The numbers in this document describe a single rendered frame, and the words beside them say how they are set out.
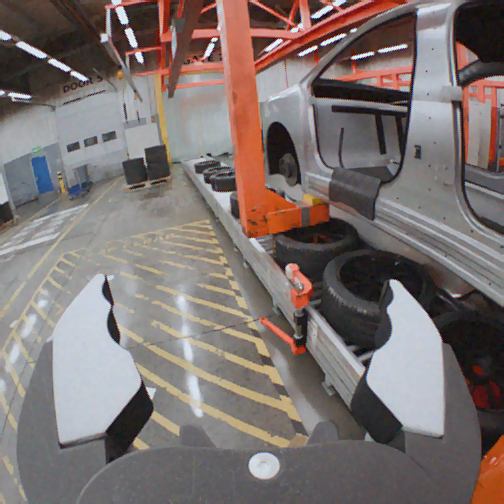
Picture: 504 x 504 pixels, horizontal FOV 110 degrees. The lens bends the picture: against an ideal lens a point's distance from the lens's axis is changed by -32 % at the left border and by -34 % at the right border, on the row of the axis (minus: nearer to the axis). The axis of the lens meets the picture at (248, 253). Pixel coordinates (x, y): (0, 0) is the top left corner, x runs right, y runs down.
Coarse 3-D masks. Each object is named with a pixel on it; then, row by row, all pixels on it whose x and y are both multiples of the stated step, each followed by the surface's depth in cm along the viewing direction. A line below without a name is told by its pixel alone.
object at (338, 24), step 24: (168, 0) 232; (192, 0) 195; (384, 0) 203; (192, 24) 267; (288, 24) 466; (336, 24) 311; (360, 24) 270; (288, 48) 472; (168, 72) 615; (168, 96) 896
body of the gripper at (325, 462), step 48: (192, 432) 5; (336, 432) 5; (96, 480) 3; (144, 480) 3; (192, 480) 4; (240, 480) 4; (288, 480) 4; (336, 480) 4; (384, 480) 3; (432, 480) 3
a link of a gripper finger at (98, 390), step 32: (96, 288) 9; (64, 320) 8; (96, 320) 8; (64, 352) 6; (96, 352) 7; (128, 352) 7; (64, 384) 5; (96, 384) 6; (128, 384) 6; (64, 416) 4; (96, 416) 5; (128, 416) 5; (128, 448) 5
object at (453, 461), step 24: (456, 360) 6; (456, 384) 6; (456, 408) 5; (408, 432) 5; (456, 432) 4; (480, 432) 4; (432, 456) 4; (456, 456) 4; (480, 456) 3; (456, 480) 3
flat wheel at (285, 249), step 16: (320, 224) 215; (336, 224) 204; (288, 240) 182; (304, 240) 185; (320, 240) 190; (336, 240) 210; (352, 240) 173; (288, 256) 179; (304, 256) 172; (320, 256) 168; (336, 256) 168; (304, 272) 177; (320, 272) 174
